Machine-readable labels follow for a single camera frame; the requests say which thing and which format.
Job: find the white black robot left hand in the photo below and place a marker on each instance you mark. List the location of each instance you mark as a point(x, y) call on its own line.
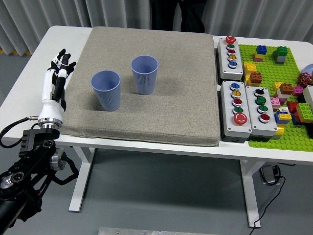
point(50, 105)

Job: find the blue ribbed plastic cup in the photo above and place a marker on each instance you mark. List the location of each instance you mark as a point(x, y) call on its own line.
point(106, 98)
point(145, 83)

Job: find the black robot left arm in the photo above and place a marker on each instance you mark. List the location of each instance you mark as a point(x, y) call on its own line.
point(31, 142)

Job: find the white pleated curtain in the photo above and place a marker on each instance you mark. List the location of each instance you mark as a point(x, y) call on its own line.
point(49, 12)

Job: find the grey-brown fabric mat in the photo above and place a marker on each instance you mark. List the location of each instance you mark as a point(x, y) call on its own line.
point(171, 98)

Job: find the grey five-button control box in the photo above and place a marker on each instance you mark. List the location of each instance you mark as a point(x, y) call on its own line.
point(226, 71)
point(228, 122)

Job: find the grey four-button control box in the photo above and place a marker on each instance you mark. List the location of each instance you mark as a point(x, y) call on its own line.
point(253, 115)

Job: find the yellow toy brick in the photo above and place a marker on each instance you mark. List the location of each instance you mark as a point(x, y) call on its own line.
point(276, 86)
point(280, 131)
point(250, 67)

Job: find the orange toy brick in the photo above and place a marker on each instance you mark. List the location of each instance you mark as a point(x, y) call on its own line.
point(286, 88)
point(255, 78)

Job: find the pink toy brick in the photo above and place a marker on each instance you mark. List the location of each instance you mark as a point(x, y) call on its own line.
point(275, 101)
point(297, 91)
point(258, 58)

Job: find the blue toy brick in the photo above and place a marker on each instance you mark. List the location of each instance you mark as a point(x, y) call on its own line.
point(261, 49)
point(278, 120)

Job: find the green studded baseplate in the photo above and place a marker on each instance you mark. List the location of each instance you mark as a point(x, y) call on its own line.
point(269, 71)

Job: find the grey power adapter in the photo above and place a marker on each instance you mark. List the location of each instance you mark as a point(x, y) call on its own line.
point(267, 174)

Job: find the white toy brick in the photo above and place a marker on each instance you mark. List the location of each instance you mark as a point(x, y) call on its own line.
point(282, 95)

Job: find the grey toy brick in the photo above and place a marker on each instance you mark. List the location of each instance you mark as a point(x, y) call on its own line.
point(281, 60)

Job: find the green toy brick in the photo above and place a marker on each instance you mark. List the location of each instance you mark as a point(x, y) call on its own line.
point(305, 112)
point(281, 51)

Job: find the red toy brick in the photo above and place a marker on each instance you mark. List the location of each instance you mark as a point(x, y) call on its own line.
point(292, 107)

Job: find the red valve wheel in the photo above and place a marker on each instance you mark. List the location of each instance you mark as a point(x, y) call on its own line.
point(304, 79)

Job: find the white block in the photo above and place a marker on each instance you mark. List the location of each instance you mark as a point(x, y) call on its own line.
point(308, 96)

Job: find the grey bowl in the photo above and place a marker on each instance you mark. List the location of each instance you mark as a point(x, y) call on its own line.
point(309, 68)

